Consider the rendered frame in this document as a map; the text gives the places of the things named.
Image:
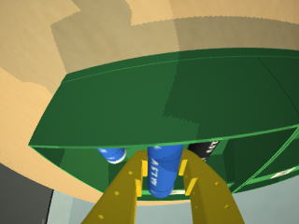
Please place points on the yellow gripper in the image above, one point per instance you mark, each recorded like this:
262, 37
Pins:
211, 200

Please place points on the green three-compartment bin rack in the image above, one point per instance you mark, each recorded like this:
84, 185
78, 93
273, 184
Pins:
177, 98

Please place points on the black aa battery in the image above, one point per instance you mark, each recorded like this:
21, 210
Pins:
203, 150

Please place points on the blue aa battery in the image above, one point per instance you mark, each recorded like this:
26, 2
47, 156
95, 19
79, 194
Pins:
163, 164
113, 155

